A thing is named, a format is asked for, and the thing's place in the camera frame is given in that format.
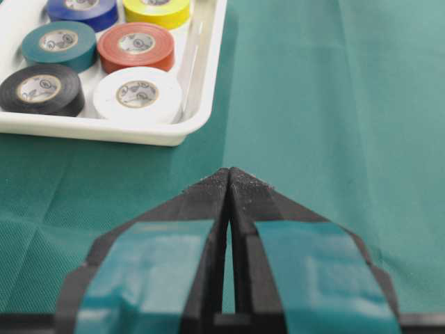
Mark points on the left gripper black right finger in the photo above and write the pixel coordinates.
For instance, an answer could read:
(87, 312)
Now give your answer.
(297, 272)

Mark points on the yellow tape roll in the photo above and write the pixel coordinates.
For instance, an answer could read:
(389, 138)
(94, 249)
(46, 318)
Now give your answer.
(170, 14)

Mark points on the white plastic tray case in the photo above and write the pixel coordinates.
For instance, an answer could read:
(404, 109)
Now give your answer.
(197, 50)

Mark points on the white tape roll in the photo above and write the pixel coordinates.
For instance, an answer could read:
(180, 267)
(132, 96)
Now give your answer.
(138, 96)

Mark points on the teal green tape roll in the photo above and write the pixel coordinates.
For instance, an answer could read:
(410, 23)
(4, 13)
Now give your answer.
(68, 43)

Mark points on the blue tape roll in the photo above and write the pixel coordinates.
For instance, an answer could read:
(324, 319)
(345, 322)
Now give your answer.
(99, 15)

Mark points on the red tape roll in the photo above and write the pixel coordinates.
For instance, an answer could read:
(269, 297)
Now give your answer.
(136, 44)

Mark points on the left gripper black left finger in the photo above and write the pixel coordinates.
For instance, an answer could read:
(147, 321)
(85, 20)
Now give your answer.
(161, 272)

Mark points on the green table cloth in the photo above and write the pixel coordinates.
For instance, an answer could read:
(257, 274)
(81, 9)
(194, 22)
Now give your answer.
(337, 104)

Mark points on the black tape roll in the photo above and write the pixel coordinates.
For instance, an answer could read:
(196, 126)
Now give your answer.
(49, 89)

